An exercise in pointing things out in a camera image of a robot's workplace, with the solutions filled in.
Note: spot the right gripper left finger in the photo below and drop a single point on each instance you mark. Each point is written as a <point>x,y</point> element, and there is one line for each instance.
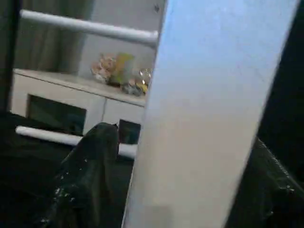
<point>90,185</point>

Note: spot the silver trophy dark base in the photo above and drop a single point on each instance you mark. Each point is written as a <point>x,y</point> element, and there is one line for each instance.
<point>146,76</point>

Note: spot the dark crumpled plastic bag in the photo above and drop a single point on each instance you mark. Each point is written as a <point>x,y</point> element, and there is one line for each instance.
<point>133,89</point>

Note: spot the yellow green picture card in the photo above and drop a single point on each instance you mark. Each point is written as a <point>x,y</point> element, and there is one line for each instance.
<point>123,66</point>

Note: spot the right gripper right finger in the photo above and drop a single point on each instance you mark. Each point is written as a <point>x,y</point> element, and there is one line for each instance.
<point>268,194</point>

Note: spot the grey curtain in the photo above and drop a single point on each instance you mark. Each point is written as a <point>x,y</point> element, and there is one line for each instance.
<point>47,47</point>

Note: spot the white cabinet with glass doors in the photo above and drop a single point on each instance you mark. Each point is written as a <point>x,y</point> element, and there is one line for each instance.
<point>59,90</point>

